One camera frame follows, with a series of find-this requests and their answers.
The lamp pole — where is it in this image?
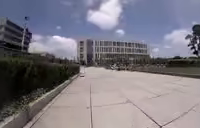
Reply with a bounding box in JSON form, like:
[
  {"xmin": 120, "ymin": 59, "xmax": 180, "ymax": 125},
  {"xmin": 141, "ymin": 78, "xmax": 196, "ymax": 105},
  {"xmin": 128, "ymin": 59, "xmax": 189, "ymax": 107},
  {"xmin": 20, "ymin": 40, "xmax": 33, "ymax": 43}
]
[{"xmin": 20, "ymin": 15, "xmax": 30, "ymax": 53}]

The low green hedge strip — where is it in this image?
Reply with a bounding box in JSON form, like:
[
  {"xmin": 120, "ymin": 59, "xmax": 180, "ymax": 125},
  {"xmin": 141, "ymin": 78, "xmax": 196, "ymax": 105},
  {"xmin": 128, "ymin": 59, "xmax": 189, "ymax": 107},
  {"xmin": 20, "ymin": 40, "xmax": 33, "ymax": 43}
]
[{"xmin": 102, "ymin": 55, "xmax": 200, "ymax": 80}]

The tall dark tree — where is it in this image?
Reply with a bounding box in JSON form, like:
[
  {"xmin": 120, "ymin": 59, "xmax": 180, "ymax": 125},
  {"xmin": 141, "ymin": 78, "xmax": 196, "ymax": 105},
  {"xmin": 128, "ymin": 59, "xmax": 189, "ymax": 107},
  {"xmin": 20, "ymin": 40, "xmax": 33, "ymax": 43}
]
[{"xmin": 184, "ymin": 24, "xmax": 200, "ymax": 58}]

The green hedge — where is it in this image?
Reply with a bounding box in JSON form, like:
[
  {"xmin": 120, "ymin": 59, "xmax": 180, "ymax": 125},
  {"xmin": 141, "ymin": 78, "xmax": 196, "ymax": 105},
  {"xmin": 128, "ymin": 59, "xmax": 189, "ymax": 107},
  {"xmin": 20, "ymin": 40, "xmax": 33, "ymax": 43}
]
[{"xmin": 0, "ymin": 54, "xmax": 81, "ymax": 114}]

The grey building with balconies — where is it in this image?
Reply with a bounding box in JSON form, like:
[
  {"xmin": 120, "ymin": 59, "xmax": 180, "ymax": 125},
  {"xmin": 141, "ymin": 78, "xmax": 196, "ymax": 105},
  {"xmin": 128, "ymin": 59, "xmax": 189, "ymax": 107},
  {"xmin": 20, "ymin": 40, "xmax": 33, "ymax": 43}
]
[{"xmin": 0, "ymin": 14, "xmax": 33, "ymax": 56}]

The grey stone kerb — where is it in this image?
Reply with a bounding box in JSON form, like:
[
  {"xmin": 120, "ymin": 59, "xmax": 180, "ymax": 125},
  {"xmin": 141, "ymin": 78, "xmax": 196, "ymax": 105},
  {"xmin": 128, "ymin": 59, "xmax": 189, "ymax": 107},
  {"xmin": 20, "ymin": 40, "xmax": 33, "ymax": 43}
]
[{"xmin": 0, "ymin": 73, "xmax": 81, "ymax": 128}]

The pale stone slab plaza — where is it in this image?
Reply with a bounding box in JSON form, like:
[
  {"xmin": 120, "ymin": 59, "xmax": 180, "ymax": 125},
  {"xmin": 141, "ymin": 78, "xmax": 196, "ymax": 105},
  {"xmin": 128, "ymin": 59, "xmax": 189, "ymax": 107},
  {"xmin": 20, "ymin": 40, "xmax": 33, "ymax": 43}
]
[{"xmin": 22, "ymin": 66, "xmax": 200, "ymax": 128}]

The pale multi-storey building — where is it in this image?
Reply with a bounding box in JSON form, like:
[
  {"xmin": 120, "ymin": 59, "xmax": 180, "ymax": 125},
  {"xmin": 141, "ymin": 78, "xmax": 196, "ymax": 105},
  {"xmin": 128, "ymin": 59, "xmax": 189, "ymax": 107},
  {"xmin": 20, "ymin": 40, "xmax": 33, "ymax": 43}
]
[{"xmin": 76, "ymin": 39, "xmax": 151, "ymax": 66}]

